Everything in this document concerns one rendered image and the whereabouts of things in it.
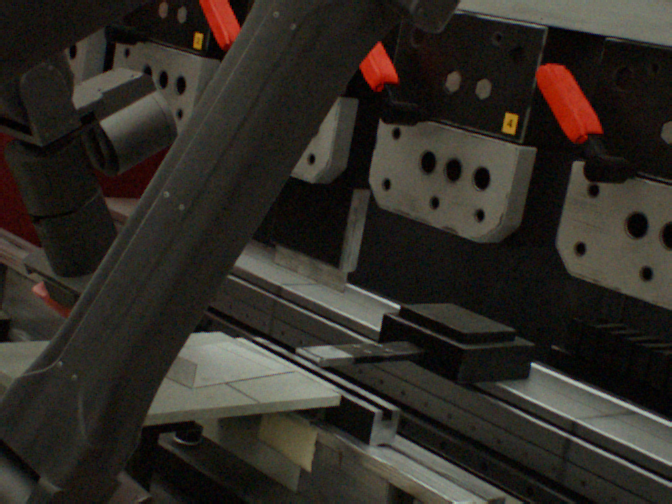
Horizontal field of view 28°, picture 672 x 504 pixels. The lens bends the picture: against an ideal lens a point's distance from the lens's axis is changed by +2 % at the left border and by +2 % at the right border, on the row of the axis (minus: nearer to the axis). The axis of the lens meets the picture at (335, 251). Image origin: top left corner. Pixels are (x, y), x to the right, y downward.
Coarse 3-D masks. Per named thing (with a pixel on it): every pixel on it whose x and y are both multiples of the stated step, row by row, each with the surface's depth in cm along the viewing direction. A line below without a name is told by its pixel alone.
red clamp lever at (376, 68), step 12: (372, 60) 104; (384, 60) 105; (372, 72) 104; (384, 72) 104; (372, 84) 104; (384, 84) 104; (396, 84) 105; (384, 96) 104; (396, 96) 104; (384, 108) 102; (396, 108) 102; (408, 108) 103; (384, 120) 102; (396, 120) 102; (408, 120) 103; (420, 120) 104
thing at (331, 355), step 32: (384, 320) 139; (416, 320) 137; (448, 320) 136; (480, 320) 138; (320, 352) 126; (352, 352) 128; (384, 352) 130; (416, 352) 133; (448, 352) 132; (480, 352) 132; (512, 352) 136
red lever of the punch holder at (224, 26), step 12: (204, 0) 120; (216, 0) 120; (204, 12) 120; (216, 12) 119; (228, 12) 120; (216, 24) 119; (228, 24) 119; (216, 36) 119; (228, 36) 118; (228, 48) 118
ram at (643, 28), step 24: (480, 0) 101; (504, 0) 100; (528, 0) 98; (552, 0) 96; (576, 0) 95; (600, 0) 93; (624, 0) 92; (648, 0) 90; (552, 24) 96; (576, 24) 95; (600, 24) 93; (624, 24) 92; (648, 24) 90
